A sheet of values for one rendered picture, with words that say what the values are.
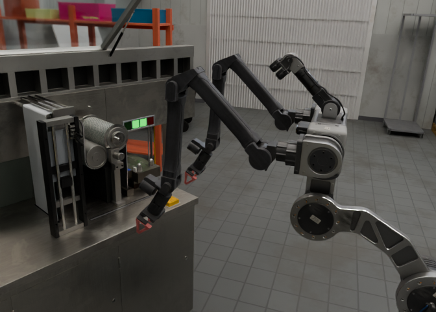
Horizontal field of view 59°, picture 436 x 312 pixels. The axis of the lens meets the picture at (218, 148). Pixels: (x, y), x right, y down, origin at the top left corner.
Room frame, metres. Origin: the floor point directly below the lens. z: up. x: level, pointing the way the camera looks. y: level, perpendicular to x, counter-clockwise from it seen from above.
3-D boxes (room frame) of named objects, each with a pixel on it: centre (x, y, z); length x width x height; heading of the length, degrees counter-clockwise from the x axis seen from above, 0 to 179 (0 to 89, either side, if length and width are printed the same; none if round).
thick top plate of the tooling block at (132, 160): (2.14, 0.53, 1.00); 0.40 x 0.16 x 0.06; 49
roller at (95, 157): (1.89, 0.70, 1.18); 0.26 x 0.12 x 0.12; 49
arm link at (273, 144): (1.24, -0.17, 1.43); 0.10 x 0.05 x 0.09; 73
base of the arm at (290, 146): (1.22, -0.24, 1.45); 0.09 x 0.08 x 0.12; 163
